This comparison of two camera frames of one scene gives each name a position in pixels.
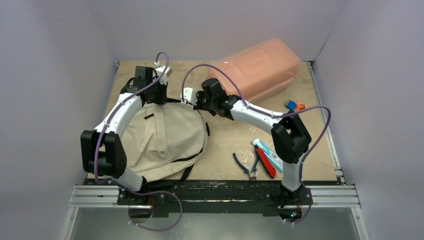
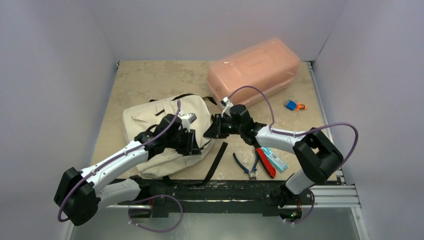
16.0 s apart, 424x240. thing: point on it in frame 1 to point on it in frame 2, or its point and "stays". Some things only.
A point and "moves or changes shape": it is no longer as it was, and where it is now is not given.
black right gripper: (200, 101) to (216, 126)
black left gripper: (163, 98) to (191, 143)
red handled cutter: (267, 166) stays
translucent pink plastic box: (259, 71) stays
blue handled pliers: (251, 174) stays
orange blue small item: (292, 105) stays
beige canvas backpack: (164, 141) moves or changes shape
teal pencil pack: (277, 162) stays
